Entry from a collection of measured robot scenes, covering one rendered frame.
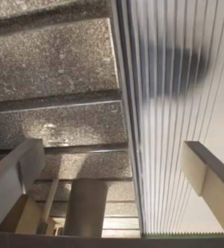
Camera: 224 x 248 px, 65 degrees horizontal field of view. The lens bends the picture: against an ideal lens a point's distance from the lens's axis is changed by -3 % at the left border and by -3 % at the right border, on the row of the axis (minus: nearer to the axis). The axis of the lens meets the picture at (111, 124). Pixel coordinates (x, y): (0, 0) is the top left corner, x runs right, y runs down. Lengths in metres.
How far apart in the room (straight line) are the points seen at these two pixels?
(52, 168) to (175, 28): 0.31
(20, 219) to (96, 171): 0.23
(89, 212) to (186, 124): 0.24
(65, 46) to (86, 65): 0.03
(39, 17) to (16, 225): 0.42
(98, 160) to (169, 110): 0.15
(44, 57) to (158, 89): 0.18
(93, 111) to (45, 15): 0.13
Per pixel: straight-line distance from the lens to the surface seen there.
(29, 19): 0.24
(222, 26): 0.29
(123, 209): 0.51
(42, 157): 0.17
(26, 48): 0.24
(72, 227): 0.36
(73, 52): 0.22
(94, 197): 0.37
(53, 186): 0.41
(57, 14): 0.23
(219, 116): 0.37
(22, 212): 0.51
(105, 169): 0.36
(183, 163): 0.17
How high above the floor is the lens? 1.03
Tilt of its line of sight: 48 degrees down
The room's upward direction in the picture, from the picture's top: 175 degrees counter-clockwise
